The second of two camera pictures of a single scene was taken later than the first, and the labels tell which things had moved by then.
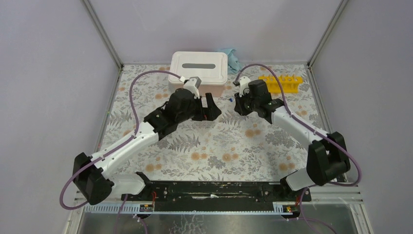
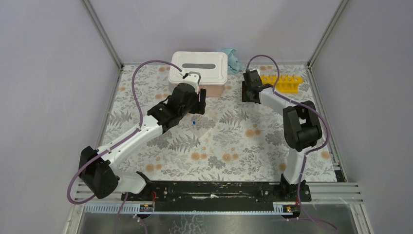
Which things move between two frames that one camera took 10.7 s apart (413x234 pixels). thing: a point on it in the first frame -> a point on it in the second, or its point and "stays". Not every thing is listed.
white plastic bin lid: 211,67 stays
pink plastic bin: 216,90 stays
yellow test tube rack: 289,84 stays
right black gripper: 238,107 -> 245,98
